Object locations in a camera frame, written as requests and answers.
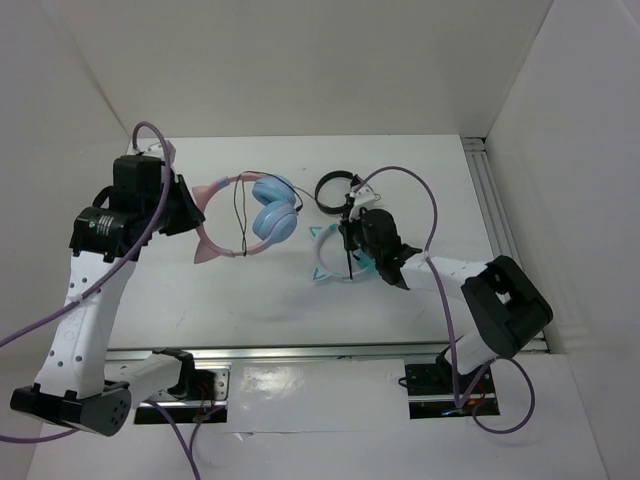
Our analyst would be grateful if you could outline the thin black audio cable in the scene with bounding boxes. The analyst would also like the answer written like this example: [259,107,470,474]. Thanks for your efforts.
[230,171,306,259]

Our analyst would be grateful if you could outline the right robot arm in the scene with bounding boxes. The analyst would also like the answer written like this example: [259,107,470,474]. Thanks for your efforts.
[339,208,554,398]

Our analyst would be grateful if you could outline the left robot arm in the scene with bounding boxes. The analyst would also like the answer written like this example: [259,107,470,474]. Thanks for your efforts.
[10,154,204,436]

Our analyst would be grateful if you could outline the white teal cat-ear headphones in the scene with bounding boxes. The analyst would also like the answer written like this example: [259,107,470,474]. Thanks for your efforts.
[309,223,375,282]

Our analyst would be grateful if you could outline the black headphones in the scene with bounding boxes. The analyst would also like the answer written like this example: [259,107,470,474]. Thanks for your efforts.
[313,170,381,218]

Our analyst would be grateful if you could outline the white front cover plate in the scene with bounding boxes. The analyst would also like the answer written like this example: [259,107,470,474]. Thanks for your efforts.
[227,359,409,433]

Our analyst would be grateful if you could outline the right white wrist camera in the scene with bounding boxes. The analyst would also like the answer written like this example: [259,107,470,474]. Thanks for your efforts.
[343,183,377,221]

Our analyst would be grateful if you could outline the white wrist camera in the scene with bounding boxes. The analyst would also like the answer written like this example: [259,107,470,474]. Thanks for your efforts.
[343,183,377,221]
[132,141,176,166]

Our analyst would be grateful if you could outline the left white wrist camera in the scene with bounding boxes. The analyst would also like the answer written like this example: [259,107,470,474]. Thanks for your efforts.
[132,141,176,166]

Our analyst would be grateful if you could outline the aluminium right rail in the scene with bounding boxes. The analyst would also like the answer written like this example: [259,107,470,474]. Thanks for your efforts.
[462,135,549,354]

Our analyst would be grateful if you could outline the aluminium rail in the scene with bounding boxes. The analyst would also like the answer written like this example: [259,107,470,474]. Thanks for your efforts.
[462,135,549,354]
[104,339,546,365]

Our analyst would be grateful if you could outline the aluminium front rail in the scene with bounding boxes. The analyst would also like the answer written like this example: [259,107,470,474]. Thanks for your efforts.
[104,339,546,365]

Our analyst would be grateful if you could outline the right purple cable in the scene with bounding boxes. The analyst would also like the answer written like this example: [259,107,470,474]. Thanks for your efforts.
[349,166,536,435]

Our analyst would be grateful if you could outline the purple cable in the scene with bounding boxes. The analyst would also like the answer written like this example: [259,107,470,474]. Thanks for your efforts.
[0,120,201,479]
[349,166,536,435]

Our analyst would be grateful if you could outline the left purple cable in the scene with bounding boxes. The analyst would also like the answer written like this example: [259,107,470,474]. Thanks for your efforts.
[0,120,201,479]

